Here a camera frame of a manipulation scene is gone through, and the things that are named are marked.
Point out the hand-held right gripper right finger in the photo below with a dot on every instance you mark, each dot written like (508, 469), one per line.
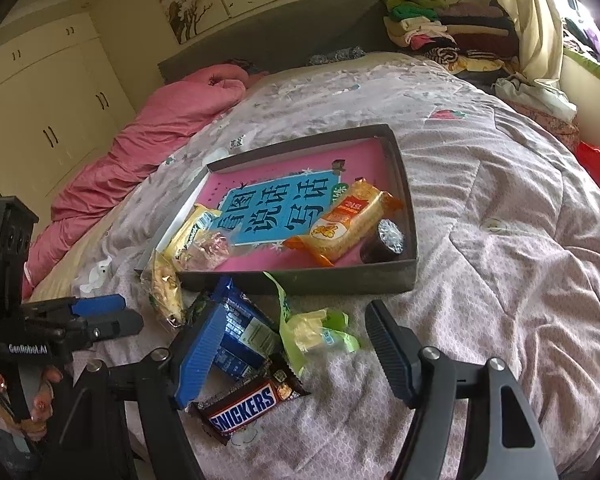
(390, 350)

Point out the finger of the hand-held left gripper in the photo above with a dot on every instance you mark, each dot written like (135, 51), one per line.
(100, 305)
(115, 325)

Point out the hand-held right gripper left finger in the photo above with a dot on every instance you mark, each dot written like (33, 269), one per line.
(200, 355)

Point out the dark green snack packet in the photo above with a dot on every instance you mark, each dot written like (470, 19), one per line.
(197, 310)

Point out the blue cookie packet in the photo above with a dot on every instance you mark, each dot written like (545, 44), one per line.
(245, 335)

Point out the clear bag of golden snacks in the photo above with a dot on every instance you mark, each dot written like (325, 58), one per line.
(165, 290)

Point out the brown chocolate bar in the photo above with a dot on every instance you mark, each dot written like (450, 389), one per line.
(245, 407)

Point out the light green snack packet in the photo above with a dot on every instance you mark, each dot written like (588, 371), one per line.
(305, 332)

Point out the dark cardboard box tray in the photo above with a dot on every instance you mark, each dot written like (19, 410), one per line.
(330, 282)

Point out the small pink candy wrapper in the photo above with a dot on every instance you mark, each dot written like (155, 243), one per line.
(207, 250)

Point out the dark jelly cup foil lid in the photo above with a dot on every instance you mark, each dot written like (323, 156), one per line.
(385, 240)

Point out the yellow snack bar packet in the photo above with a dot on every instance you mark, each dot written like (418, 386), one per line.
(190, 232)

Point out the orange snack packet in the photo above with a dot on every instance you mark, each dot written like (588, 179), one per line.
(345, 220)

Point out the person's left hand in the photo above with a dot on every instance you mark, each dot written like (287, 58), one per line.
(42, 405)

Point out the beige bed sheet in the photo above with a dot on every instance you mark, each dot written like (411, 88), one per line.
(80, 270)

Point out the cream wardrobe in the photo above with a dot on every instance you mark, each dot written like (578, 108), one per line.
(40, 105)

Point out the pink book with blue title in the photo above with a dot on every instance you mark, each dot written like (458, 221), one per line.
(280, 205)

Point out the pink quilt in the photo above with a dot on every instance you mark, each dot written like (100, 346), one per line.
(145, 135)

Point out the pink floral cloth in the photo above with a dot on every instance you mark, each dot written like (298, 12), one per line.
(555, 125)

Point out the white crumpled cloth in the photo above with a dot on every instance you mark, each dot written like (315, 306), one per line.
(540, 95)

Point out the dark patterned pillow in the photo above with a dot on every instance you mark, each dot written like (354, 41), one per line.
(337, 55)

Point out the pile of folded clothes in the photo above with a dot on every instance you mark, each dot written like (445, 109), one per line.
(460, 25)

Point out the dark grey headboard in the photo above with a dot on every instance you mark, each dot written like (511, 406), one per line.
(290, 30)

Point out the green windowsill cover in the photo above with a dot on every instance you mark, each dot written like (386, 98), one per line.
(595, 71)

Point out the cream curtain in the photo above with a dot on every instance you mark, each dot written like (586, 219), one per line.
(530, 20)

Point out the clothes heap on windowsill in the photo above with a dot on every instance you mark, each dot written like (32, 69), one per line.
(590, 40)

